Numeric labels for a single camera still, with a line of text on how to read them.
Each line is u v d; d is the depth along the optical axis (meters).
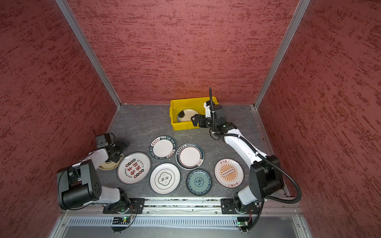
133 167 0.87
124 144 0.85
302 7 0.71
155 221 0.71
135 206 0.71
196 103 1.20
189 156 0.92
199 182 0.82
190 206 0.76
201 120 0.73
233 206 0.73
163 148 0.97
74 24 0.76
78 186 0.44
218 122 0.64
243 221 0.71
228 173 0.85
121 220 0.71
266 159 0.44
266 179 0.43
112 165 0.85
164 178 0.83
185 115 1.13
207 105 0.75
